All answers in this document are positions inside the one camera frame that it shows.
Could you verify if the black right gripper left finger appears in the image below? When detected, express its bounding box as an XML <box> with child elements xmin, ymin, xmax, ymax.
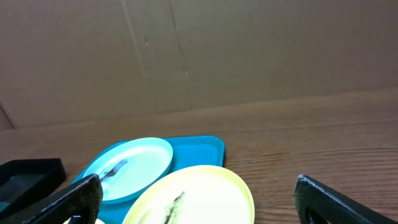
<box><xmin>21</xmin><ymin>174</ymin><xmax>103</xmax><ymax>224</ymax></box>

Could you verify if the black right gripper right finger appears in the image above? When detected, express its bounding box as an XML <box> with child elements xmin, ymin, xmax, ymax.
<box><xmin>293</xmin><ymin>174</ymin><xmax>397</xmax><ymax>224</ymax></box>

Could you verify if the light blue plate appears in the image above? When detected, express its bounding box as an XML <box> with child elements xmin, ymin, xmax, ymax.
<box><xmin>83</xmin><ymin>138</ymin><xmax>174</xmax><ymax>204</ymax></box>

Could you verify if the yellow plate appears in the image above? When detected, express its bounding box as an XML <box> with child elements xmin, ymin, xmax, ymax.
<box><xmin>123</xmin><ymin>165</ymin><xmax>255</xmax><ymax>224</ymax></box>

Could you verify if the black plastic tray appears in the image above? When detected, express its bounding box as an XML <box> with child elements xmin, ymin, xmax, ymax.
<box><xmin>1</xmin><ymin>158</ymin><xmax>67</xmax><ymax>219</ymax></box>

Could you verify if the blue plastic tray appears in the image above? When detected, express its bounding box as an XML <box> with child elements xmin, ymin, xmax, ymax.
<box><xmin>70</xmin><ymin>135</ymin><xmax>226</xmax><ymax>224</ymax></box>

